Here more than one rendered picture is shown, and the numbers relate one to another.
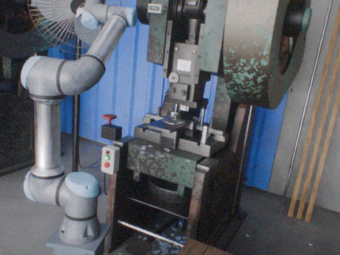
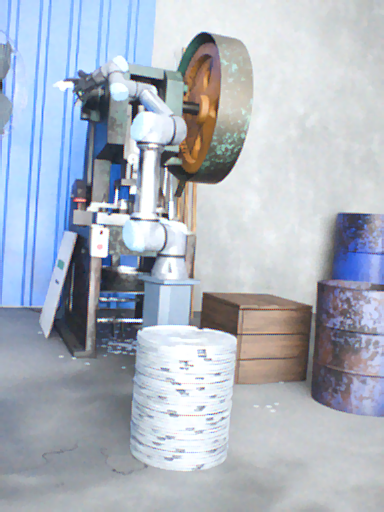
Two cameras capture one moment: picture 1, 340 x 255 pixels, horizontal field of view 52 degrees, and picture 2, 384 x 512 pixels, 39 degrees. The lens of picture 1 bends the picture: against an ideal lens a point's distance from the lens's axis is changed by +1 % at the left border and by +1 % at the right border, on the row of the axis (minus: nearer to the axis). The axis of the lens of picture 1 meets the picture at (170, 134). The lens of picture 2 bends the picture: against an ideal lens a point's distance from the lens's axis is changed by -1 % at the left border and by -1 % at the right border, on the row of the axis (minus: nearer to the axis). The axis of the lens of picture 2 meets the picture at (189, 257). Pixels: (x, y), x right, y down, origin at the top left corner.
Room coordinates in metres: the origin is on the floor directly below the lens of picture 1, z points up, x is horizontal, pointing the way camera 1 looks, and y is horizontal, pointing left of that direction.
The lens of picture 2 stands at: (-0.43, 1.86, 0.66)
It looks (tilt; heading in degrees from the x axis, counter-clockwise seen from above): 3 degrees down; 314
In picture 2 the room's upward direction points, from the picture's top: 4 degrees clockwise
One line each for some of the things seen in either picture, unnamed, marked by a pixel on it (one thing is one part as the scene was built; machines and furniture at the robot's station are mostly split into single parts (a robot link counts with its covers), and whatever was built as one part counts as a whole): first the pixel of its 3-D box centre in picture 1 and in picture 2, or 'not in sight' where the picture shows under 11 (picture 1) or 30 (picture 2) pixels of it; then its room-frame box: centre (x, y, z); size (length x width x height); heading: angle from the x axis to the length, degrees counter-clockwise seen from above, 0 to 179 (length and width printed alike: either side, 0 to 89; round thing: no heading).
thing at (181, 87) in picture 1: (186, 70); (138, 153); (1.82, -0.05, 1.04); 0.17 x 0.15 x 0.30; 155
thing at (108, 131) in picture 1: (110, 141); (81, 228); (1.78, 0.31, 0.62); 0.10 x 0.06 x 0.20; 65
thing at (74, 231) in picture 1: (81, 221); (170, 265); (1.16, 0.30, 0.50); 0.15 x 0.15 x 0.10
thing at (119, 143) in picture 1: (149, 154); (76, 257); (2.09, 0.12, 0.45); 0.92 x 0.12 x 0.90; 155
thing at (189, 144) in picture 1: (181, 135); (132, 220); (1.85, -0.07, 0.68); 0.45 x 0.30 x 0.06; 65
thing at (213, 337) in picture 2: not in sight; (187, 336); (0.65, 0.71, 0.34); 0.29 x 0.29 x 0.01
